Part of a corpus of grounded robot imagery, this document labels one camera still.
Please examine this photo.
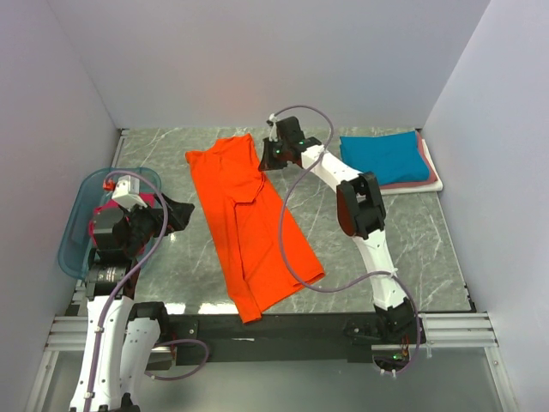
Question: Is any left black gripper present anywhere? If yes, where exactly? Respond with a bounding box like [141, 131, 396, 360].
[119, 191, 193, 255]

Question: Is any white folded t shirt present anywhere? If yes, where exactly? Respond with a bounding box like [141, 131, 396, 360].
[381, 139, 443, 196]

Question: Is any magenta crumpled t shirt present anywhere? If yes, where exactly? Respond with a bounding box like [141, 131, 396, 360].
[88, 195, 161, 263]

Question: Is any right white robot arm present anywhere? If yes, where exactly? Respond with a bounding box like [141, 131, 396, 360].
[259, 114, 421, 344]

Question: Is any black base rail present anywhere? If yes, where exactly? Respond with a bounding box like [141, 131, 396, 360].
[169, 312, 425, 367]

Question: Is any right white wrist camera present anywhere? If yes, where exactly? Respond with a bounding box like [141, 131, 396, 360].
[267, 113, 279, 142]

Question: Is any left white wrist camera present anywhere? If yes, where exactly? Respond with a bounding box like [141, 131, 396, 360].
[103, 175, 147, 211]

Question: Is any pink folded t shirt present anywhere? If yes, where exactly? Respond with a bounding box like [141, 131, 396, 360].
[379, 131, 438, 190]

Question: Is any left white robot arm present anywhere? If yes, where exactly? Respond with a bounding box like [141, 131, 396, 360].
[69, 194, 195, 411]

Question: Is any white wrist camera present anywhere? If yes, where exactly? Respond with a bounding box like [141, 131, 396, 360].
[267, 113, 279, 142]
[103, 175, 147, 211]

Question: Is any aluminium frame rail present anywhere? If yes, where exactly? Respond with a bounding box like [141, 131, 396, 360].
[44, 313, 498, 352]

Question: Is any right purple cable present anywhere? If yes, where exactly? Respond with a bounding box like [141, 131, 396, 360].
[271, 105, 424, 377]

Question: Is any orange t shirt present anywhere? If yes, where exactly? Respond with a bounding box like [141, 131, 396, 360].
[185, 134, 325, 323]

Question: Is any teal plastic bin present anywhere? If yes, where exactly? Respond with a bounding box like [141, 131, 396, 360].
[58, 166, 163, 282]

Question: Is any blue folded t shirt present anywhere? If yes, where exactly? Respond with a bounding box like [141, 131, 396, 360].
[338, 130, 431, 186]

